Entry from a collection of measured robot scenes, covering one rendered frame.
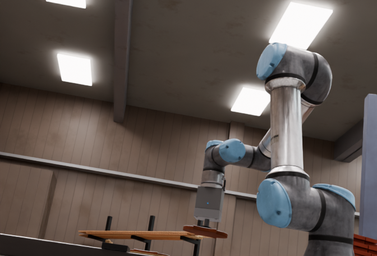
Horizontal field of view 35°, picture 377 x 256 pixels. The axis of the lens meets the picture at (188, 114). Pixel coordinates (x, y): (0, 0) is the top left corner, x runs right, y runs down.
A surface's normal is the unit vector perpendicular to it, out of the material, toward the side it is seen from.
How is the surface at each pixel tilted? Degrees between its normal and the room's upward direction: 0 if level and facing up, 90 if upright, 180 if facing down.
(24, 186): 90
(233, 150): 90
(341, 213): 94
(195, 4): 180
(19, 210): 90
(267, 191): 100
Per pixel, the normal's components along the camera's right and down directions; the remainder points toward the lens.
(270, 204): -0.92, -0.10
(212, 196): -0.18, -0.36
